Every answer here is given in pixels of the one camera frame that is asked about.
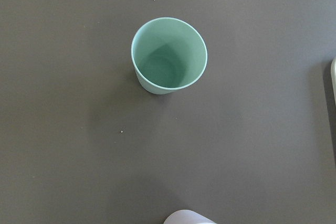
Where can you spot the pink cup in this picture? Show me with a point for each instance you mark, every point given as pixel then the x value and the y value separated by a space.
pixel 186 217

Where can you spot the green cup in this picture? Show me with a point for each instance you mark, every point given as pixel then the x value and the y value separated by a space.
pixel 168 55

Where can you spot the cream rabbit tray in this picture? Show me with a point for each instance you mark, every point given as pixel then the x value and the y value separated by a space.
pixel 333 76

